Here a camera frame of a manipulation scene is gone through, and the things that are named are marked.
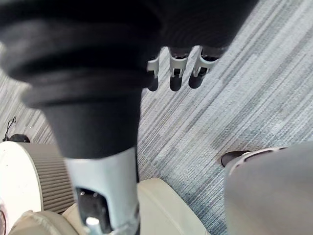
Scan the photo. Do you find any right robot hand black cloth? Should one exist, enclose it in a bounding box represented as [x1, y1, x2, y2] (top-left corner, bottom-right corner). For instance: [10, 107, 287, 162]
[0, 0, 260, 235]

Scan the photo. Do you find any black rounded floor object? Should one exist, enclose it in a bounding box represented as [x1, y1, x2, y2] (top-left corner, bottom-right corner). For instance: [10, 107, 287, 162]
[8, 134, 31, 143]

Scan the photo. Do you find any beige leather cushion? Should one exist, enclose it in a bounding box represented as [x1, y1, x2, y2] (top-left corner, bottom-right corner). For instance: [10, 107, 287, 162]
[9, 202, 87, 235]

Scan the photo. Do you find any beige leather sofa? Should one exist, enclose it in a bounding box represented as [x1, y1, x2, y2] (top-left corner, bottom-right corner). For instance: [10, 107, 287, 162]
[136, 177, 211, 235]

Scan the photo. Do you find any dark robot foot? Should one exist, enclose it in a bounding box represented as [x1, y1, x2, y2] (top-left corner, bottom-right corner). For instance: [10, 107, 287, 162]
[221, 150, 252, 168]

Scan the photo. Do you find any silver robot leg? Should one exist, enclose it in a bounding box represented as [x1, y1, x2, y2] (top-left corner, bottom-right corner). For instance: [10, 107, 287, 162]
[224, 141, 313, 235]

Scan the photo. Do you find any black cable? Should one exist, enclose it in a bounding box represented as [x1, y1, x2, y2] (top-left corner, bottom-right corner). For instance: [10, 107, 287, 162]
[5, 117, 17, 138]

